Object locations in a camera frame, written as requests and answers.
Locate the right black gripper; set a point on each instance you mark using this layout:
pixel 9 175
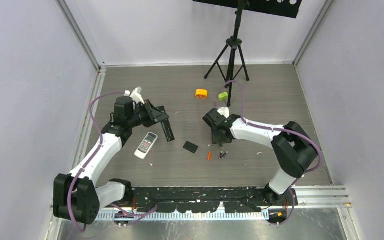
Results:
pixel 218 140

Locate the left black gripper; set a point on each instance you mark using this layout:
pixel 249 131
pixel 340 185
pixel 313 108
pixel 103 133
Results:
pixel 153 115

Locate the orange battery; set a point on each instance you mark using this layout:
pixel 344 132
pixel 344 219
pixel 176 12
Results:
pixel 209 156

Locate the black battery cover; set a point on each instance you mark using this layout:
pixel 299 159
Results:
pixel 191 147

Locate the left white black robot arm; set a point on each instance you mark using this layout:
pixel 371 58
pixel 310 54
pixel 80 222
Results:
pixel 75 195

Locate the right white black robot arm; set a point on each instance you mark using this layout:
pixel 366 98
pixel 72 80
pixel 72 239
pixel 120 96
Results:
pixel 294 150

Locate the white remote control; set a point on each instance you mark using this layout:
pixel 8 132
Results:
pixel 146 145

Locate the green block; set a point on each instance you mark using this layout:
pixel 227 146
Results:
pixel 223 96

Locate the orange yellow plastic object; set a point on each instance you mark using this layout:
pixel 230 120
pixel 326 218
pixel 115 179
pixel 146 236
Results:
pixel 201 94

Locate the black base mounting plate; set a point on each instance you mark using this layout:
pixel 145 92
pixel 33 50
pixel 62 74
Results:
pixel 200 200

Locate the black tripod stand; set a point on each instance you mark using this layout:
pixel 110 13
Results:
pixel 234 43

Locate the black perforated panel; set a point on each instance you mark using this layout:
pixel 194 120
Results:
pixel 282 8

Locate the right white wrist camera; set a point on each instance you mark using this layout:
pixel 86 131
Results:
pixel 224 111

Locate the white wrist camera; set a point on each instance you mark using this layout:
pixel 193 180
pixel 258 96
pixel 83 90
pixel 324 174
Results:
pixel 224 111
pixel 136 95

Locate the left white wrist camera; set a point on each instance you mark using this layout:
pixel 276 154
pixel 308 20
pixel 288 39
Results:
pixel 136 95

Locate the aluminium frame rail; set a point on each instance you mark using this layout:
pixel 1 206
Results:
pixel 308 197

